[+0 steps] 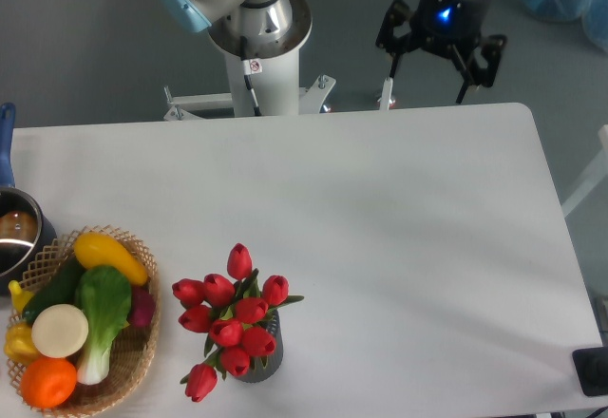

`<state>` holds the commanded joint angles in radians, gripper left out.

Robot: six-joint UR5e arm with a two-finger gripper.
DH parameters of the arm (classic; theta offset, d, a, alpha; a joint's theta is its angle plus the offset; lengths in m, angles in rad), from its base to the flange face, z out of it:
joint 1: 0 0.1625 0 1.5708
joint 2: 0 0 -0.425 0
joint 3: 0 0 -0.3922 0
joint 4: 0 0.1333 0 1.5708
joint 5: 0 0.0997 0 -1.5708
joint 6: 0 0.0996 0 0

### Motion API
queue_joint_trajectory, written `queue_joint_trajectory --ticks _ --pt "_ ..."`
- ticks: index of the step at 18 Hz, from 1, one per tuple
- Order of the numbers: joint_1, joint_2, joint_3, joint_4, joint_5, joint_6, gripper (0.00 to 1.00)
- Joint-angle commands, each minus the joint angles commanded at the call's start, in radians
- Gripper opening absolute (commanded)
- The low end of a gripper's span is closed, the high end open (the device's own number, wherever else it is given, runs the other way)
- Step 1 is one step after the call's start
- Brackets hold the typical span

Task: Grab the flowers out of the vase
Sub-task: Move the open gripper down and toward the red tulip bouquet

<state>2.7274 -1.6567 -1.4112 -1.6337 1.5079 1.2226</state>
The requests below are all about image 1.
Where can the black device at table edge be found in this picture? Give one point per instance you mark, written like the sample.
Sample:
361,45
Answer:
591,369

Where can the cream round bun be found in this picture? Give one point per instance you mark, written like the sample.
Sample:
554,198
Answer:
59,331

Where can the red tulip bouquet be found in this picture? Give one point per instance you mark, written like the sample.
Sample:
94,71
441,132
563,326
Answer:
230,311

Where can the orange fruit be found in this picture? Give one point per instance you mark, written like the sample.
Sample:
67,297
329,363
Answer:
48,382

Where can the white frame at right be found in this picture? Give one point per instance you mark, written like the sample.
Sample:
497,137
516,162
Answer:
589,178

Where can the green bok choy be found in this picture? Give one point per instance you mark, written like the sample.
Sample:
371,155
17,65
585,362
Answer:
104,296

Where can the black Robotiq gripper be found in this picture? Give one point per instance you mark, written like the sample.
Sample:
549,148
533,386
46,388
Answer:
446,23

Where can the yellow squash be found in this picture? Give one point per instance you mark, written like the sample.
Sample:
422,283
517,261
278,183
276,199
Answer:
95,249

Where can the yellow bell pepper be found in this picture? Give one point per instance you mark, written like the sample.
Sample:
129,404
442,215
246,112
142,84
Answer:
19,346

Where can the woven wicker basket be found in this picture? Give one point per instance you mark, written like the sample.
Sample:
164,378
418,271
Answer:
132,351

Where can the blue handled saucepan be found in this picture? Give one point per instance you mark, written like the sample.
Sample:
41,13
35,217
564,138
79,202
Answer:
25,230

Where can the dark green cucumber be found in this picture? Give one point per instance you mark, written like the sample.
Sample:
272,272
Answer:
60,289

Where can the purple sweet potato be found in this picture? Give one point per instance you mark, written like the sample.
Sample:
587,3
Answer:
143,307

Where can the small yellow banana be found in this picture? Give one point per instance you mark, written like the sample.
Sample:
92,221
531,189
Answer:
19,296

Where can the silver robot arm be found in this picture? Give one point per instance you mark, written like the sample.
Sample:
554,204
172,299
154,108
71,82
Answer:
254,30

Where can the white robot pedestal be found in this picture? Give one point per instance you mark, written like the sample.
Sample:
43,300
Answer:
258,87

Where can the dark grey ribbed vase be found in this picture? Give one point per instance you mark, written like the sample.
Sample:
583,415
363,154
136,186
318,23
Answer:
263,367

